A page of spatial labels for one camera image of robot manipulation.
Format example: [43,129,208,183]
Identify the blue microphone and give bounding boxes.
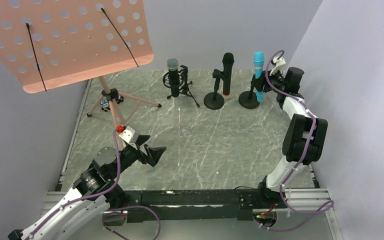
[253,51,264,103]

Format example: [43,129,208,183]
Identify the black microphone orange end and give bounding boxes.
[222,52,235,96]

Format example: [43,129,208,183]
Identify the black round-base mic stand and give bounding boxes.
[203,69,226,110]

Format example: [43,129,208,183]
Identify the black shock mount tripod stand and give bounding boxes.
[162,58,200,108]

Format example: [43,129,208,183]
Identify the black microphone silver grille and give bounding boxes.
[166,58,180,99]

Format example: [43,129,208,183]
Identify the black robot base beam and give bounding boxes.
[109,181,286,223]

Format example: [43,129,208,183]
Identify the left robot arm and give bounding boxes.
[8,132,167,240]

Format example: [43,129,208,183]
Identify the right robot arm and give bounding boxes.
[258,67,328,201]

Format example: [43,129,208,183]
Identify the pink perforated music stand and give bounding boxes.
[0,0,163,150]

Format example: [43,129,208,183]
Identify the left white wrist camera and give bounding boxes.
[116,125,140,149]

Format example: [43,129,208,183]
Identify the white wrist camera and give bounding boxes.
[269,56,286,76]
[116,125,140,149]

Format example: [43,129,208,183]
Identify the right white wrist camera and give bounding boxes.
[269,56,286,76]

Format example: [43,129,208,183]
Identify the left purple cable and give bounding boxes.
[29,127,161,240]

